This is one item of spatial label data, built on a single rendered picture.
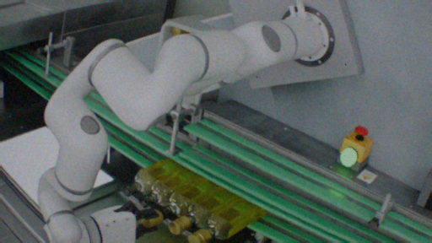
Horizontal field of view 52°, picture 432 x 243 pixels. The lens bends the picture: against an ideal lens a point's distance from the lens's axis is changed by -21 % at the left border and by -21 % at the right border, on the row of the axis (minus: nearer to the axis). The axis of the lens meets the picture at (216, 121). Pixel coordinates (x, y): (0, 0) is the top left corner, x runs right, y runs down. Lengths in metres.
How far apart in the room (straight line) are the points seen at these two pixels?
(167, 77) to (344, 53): 0.57
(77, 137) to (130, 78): 0.12
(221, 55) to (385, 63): 0.51
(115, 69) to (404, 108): 0.73
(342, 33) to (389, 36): 0.13
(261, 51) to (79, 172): 0.41
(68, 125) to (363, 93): 0.76
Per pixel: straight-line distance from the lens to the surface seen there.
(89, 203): 1.46
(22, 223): 1.38
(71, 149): 0.83
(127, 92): 0.80
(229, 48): 0.91
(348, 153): 1.25
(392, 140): 1.30
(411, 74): 1.25
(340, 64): 1.26
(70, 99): 0.85
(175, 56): 0.81
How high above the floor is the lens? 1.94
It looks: 50 degrees down
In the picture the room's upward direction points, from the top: 112 degrees counter-clockwise
